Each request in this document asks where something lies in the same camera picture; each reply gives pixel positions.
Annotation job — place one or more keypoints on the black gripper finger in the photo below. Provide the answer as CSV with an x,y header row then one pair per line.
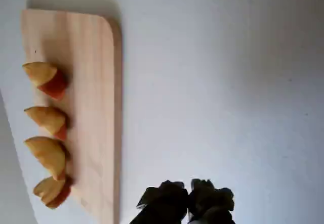
x,y
164,203
210,203

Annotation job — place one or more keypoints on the apple slice with red skin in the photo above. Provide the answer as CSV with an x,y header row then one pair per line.
x,y
45,119
48,191
40,73
46,153

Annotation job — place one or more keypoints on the wooden cutting board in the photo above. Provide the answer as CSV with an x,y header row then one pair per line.
x,y
88,107

